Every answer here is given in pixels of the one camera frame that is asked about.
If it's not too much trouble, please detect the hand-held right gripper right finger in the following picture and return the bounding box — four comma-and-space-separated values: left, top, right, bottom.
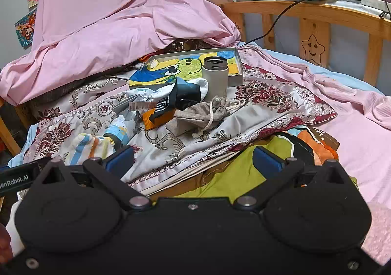
235, 146, 349, 211

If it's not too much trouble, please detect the dark teal white cloth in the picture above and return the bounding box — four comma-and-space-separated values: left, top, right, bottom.
153, 77, 210, 121

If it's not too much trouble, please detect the grey thermos cup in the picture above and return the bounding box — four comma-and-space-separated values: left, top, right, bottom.
202, 56, 229, 103

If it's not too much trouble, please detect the light blue bed sheet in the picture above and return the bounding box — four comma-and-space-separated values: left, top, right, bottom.
244, 43, 385, 95

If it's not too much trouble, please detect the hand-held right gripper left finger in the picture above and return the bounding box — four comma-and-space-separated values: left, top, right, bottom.
41, 146, 151, 211

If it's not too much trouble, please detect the white rectangular block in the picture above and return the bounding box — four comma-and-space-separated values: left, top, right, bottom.
360, 0, 391, 11

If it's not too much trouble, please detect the orange ribbed silicone sleeve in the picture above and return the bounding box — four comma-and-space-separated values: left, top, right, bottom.
142, 108, 176, 131

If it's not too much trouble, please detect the brown printed cloth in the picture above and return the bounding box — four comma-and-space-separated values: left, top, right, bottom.
165, 38, 214, 54

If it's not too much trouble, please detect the pink draped sheet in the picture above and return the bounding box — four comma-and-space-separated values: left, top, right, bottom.
0, 0, 245, 107

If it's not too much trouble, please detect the white blue printed packet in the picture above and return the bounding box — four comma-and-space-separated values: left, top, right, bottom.
130, 85, 174, 103

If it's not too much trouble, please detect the cartoon print shallow box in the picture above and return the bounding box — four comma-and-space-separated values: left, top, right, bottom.
128, 46, 245, 89

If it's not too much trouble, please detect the brown woven label strip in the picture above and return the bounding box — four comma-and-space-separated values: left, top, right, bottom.
128, 102, 157, 111

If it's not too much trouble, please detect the pink fluffy blanket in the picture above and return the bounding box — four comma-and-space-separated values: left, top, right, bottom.
362, 200, 391, 266

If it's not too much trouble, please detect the grey drawstring pouch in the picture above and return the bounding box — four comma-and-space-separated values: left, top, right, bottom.
165, 95, 246, 141

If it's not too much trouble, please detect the green orange cartoon blanket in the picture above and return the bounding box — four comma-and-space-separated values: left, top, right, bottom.
147, 126, 359, 202

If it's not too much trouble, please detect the floral patterned quilt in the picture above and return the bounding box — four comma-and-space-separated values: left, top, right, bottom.
23, 62, 338, 196

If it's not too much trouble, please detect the wooden bed side rail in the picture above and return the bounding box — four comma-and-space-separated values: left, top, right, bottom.
0, 96, 34, 156

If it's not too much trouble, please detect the white striped sock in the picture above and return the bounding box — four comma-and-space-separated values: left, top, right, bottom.
64, 133, 117, 167

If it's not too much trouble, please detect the blue yellow cartoon sock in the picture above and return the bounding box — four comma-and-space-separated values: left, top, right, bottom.
102, 114, 138, 149

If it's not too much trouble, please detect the black cable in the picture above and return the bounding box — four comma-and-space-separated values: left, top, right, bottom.
244, 0, 362, 46

